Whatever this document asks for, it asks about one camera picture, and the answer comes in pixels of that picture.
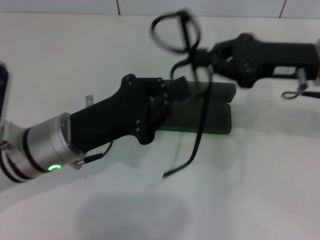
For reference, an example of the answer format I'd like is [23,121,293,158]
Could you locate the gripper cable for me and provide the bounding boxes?
[282,69,320,100]
[71,141,115,171]

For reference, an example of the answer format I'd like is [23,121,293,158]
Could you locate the black thin-framed glasses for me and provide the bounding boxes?
[150,8,214,179]

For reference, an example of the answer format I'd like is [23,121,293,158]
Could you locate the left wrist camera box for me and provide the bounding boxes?
[0,61,13,130]

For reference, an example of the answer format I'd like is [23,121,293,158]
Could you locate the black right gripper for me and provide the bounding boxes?
[193,33,317,88]

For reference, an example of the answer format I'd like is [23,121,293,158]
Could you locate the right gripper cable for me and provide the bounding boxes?
[282,69,320,100]

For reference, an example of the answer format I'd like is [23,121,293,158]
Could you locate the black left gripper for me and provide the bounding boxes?
[68,73,191,146]

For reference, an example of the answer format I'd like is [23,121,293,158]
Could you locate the green glasses case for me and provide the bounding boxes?
[154,81,237,136]

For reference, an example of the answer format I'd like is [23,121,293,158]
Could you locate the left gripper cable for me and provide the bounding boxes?
[71,141,115,171]

